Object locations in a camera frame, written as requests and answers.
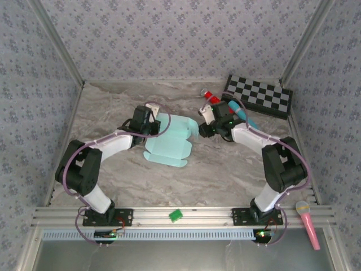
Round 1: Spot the teal paper box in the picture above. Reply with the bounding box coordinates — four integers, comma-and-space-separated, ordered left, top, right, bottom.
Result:
143, 112, 200, 169

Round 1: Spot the cyan tube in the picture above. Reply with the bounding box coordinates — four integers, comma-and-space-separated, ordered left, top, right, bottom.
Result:
227, 100, 262, 131

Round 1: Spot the black grey chess board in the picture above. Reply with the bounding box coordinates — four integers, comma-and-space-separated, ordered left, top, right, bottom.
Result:
221, 75, 293, 121

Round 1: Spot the green plastic block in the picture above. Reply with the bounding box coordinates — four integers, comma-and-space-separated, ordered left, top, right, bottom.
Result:
168, 208, 183, 224

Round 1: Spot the right circuit board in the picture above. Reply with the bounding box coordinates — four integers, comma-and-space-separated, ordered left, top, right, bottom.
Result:
253, 229, 275, 244

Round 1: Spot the circuit board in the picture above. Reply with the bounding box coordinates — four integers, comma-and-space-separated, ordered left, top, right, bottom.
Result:
253, 229, 275, 244
94, 230, 125, 240

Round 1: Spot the left circuit board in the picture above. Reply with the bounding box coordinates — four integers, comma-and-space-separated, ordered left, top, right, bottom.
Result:
94, 230, 125, 240

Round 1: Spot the pink toy microphone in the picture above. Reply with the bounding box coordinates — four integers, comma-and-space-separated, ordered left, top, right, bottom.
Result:
295, 200, 322, 251

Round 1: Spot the grey metal panel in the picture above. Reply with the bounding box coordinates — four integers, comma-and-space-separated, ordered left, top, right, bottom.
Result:
36, 239, 335, 271

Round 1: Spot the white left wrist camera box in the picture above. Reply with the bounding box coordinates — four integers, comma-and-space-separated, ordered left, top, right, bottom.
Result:
145, 103, 160, 123

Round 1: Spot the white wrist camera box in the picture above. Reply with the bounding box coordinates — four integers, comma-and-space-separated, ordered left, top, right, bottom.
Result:
145, 103, 160, 123
198, 104, 215, 125

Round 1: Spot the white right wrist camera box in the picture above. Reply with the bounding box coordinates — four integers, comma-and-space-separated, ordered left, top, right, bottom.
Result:
198, 104, 215, 125

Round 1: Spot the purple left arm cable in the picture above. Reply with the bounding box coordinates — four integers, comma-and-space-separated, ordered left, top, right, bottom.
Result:
64, 100, 172, 247

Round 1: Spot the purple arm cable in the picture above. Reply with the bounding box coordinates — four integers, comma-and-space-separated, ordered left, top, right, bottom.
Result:
221, 91, 312, 246
64, 100, 172, 247

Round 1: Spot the red tube with metal ring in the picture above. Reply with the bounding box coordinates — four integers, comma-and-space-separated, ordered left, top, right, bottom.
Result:
200, 89, 224, 106

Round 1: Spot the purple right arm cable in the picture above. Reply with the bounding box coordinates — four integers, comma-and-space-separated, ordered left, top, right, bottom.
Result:
221, 91, 312, 246

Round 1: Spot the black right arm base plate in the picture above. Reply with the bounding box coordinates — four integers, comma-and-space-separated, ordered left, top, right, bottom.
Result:
231, 208, 284, 226

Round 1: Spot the aluminium mounting rail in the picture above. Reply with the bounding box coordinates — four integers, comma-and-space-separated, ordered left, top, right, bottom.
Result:
30, 206, 338, 228

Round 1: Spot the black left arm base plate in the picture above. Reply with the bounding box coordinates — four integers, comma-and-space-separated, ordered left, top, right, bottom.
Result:
82, 208, 134, 227

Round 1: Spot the aluminium frame post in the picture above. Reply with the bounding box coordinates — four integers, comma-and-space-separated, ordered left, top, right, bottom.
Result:
28, 0, 86, 87
281, 0, 336, 86

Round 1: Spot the blue-grey slotted cable duct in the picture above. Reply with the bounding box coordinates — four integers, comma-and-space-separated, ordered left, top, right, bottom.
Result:
41, 228, 256, 241

